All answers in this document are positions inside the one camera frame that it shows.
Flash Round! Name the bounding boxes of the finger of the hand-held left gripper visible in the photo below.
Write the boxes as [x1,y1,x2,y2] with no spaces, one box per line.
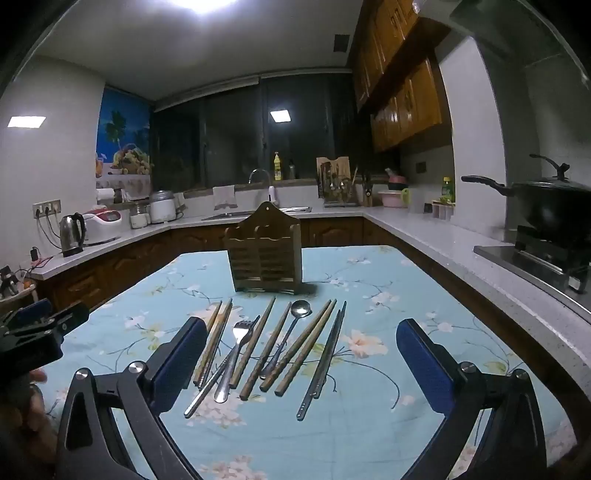
[0,299,52,329]
[39,302,90,344]

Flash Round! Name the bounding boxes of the person's left hand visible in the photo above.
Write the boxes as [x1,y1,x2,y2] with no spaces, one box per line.
[0,368,63,480]

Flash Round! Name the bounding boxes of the white spice jar set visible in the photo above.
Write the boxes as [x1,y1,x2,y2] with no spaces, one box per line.
[423,199,456,221]

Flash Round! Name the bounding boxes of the metal fork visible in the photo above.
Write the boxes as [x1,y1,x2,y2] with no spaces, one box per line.
[213,318,260,402]

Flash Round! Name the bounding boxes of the fruit and palm wall poster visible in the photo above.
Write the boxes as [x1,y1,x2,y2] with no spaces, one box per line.
[95,87,154,191]

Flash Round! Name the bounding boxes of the wooden chopstick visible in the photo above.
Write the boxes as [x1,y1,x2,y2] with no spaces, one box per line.
[259,299,333,393]
[229,296,277,389]
[198,298,234,391]
[239,301,293,401]
[274,300,339,398]
[193,301,223,387]

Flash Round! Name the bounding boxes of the ceiling lamp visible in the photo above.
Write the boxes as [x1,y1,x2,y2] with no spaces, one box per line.
[164,0,244,14]

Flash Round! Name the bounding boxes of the wall power socket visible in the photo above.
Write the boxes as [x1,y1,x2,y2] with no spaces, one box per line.
[33,199,62,219]

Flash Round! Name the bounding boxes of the white and red rice cooker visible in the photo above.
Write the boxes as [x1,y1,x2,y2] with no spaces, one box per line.
[82,209,123,246]

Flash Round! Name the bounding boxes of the wooden lower cabinets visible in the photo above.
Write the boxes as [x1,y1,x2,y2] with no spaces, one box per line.
[34,216,419,315]

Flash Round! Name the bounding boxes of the wooden utensil holder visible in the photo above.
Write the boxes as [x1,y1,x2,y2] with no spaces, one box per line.
[223,201,304,294]

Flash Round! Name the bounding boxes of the bamboo cutlery rack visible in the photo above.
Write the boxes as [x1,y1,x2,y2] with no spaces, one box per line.
[316,156,361,208]

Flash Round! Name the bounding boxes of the metal spoon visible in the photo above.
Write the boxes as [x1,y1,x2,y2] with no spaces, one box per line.
[259,300,312,381]

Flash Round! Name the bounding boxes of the steel electric kettle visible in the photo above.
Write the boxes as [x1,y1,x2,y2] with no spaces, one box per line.
[58,212,88,258]

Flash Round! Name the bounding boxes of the white electric pot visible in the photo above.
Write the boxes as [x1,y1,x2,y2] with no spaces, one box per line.
[148,189,177,225]

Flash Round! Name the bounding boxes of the steel kitchen sink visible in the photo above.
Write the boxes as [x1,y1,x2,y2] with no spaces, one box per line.
[202,206,313,221]

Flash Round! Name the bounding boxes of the dark kitchen window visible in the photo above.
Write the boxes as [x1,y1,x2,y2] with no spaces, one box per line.
[151,73,403,191]

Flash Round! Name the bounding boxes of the wooden knife block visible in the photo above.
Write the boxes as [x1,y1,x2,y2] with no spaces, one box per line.
[361,174,378,208]

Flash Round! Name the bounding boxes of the wooden upper cabinets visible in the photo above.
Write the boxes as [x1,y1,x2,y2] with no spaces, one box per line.
[352,0,452,154]

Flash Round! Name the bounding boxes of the gas stove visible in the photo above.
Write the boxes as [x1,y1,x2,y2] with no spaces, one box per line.
[473,225,591,319]

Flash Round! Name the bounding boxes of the wooden cabinets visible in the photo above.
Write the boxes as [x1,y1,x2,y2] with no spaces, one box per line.
[34,216,419,315]
[352,0,452,154]

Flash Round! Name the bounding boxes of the hanging grey dish towel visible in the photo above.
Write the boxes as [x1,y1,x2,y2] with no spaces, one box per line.
[212,185,238,211]

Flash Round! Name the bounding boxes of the black wok with lid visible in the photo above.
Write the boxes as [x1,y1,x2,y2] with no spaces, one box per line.
[461,154,591,234]

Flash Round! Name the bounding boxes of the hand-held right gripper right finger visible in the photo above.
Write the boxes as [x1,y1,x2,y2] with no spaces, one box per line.
[396,318,549,480]

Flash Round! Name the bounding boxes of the metal chopstick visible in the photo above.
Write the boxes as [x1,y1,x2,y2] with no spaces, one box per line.
[312,301,348,400]
[184,315,262,419]
[296,309,342,422]

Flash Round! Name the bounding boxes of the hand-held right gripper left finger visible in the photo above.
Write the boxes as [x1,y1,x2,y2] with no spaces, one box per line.
[54,318,207,480]

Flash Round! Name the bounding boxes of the floral light blue tablecloth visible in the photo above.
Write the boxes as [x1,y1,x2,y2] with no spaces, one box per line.
[44,244,578,480]

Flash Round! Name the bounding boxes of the range hood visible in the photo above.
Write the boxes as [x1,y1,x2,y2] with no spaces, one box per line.
[449,0,591,70]

